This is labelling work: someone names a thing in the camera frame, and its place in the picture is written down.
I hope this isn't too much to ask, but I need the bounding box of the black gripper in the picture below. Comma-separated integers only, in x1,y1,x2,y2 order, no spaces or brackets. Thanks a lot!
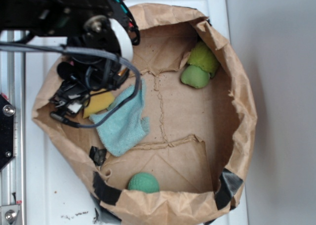
49,60,129,116

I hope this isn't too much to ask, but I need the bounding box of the yellow sponge with green back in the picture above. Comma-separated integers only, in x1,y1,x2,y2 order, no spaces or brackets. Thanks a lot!
82,90,115,119

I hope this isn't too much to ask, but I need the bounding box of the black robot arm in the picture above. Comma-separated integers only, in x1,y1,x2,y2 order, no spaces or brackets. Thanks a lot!
0,0,140,121

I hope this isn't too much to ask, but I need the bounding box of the light blue knitted cloth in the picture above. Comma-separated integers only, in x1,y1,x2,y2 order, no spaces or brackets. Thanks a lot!
97,80,150,157

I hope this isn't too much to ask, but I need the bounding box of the light green foam ball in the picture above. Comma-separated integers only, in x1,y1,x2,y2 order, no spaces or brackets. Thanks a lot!
180,65,210,89

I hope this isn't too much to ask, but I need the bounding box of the yellow-green tennis ball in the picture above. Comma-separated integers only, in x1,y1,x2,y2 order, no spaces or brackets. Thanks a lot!
187,41,220,78

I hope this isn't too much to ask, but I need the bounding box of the dark green dimpled ball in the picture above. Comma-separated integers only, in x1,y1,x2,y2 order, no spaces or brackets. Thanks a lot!
127,172,160,193

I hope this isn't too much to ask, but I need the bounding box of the brown paper bag tray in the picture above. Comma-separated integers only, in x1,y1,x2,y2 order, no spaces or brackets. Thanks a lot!
32,3,257,225

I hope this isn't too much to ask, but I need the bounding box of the grey cable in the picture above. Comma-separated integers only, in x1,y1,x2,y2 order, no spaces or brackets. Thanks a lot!
0,42,142,129

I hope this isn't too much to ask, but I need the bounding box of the aluminium frame rail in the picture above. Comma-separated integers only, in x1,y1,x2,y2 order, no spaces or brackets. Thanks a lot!
0,29,27,225

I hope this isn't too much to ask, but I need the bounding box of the black metal bracket plate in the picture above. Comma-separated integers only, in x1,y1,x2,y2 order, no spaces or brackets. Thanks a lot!
0,93,15,171

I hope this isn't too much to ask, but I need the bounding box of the silver corner bracket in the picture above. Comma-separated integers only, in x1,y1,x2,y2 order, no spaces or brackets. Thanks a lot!
0,205,20,225

